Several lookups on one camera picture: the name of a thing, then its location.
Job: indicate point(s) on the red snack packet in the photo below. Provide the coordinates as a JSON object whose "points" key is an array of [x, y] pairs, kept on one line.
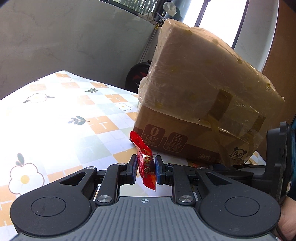
{"points": [[145, 161]]}

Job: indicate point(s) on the person right hand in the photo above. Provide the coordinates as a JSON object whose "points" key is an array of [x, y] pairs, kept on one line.
{"points": [[286, 226]]}

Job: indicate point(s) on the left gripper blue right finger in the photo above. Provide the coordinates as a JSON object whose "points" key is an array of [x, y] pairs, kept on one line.
{"points": [[180, 178]]}

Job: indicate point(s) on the black exercise bike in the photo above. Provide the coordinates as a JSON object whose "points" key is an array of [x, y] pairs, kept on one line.
{"points": [[140, 70]]}

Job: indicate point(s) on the floral checkered tablecloth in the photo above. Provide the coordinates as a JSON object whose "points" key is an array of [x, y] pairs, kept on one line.
{"points": [[61, 124]]}

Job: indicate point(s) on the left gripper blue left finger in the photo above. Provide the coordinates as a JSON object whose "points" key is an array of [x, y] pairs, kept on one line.
{"points": [[113, 178]]}

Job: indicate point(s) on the white bag on stick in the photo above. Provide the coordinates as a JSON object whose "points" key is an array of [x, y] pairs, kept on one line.
{"points": [[170, 8]]}

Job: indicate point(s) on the wooden wardrobe panel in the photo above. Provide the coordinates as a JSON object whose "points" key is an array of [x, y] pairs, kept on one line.
{"points": [[280, 65]]}

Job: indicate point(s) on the cardboard box with plastic liner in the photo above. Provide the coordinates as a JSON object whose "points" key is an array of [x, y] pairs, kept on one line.
{"points": [[201, 101]]}

